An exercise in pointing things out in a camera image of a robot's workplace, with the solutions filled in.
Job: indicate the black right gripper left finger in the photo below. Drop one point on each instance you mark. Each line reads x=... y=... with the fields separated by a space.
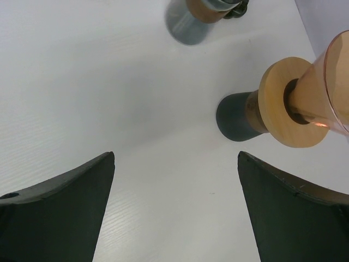
x=58 y=219

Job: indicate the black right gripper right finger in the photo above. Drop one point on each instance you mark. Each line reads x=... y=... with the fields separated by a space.
x=293 y=219

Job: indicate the pink transparent cone dripper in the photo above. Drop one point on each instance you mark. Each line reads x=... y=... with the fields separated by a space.
x=327 y=87

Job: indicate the wooden ring dripper holder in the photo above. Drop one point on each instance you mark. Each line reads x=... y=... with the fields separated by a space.
x=272 y=108

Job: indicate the dark glass jar wooden band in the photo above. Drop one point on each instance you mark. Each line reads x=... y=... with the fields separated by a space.
x=189 y=22

